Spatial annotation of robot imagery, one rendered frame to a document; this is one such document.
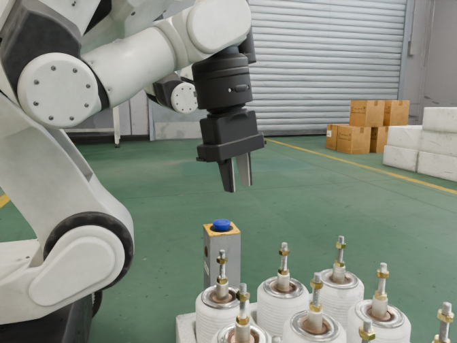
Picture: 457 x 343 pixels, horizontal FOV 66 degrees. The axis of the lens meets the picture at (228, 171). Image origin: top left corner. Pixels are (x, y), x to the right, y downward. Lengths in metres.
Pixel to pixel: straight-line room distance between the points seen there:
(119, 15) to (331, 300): 0.60
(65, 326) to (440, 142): 2.89
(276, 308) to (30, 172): 0.47
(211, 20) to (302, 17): 5.66
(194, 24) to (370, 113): 3.86
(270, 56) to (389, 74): 2.27
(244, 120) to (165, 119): 4.91
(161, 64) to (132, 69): 0.04
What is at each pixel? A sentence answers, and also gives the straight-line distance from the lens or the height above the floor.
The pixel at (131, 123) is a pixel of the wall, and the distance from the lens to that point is 5.43.
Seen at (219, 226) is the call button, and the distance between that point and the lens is 0.77.
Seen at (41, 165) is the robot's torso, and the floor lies 0.49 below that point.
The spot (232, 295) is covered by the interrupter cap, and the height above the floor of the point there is 0.25.
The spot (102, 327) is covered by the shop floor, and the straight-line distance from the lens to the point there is 1.08.
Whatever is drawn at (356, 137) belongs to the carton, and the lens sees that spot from 4.19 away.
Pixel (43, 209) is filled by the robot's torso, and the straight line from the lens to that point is 0.64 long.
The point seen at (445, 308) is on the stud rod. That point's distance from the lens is 0.55.
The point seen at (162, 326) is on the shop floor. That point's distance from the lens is 1.04.
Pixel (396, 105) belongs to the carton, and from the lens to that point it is 4.51.
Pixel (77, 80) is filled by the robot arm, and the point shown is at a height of 0.62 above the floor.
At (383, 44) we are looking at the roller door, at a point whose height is 1.54.
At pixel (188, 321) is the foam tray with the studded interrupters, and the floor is 0.18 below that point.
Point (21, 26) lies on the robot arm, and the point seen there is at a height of 0.66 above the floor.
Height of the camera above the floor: 0.60
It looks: 12 degrees down
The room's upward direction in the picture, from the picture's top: straight up
